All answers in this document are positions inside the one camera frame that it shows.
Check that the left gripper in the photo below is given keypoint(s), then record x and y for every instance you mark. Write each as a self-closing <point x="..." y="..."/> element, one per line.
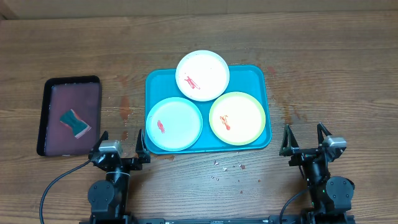
<point x="134" y="163"/>

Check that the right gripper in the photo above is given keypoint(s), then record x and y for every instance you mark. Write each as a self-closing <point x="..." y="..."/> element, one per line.
<point x="303" y="154"/>

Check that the green and pink sponge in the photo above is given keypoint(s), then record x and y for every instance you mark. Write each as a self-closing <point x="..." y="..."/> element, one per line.
<point x="75" y="123"/>

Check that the light blue plate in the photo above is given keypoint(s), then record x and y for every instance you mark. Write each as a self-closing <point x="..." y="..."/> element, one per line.
<point x="174" y="124"/>

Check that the yellow-green plate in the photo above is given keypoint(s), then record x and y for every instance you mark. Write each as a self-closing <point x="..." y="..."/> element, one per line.
<point x="237" y="118"/>

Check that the white plate with red smear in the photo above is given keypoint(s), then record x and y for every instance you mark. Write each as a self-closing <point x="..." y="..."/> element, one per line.
<point x="202" y="75"/>

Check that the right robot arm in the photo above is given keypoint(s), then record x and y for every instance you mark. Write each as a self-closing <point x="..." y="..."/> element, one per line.
<point x="331" y="196"/>

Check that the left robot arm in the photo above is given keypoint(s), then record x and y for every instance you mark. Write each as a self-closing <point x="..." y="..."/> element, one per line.
<point x="108" y="197"/>

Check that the black tray with reddish water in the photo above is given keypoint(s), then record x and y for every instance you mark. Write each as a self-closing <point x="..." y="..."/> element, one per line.
<point x="83" y="95"/>

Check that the teal plastic serving tray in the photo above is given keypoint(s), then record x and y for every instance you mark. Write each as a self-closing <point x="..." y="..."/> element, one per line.
<point x="161" y="84"/>

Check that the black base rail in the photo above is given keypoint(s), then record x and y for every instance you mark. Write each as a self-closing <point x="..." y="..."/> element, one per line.
<point x="273" y="219"/>

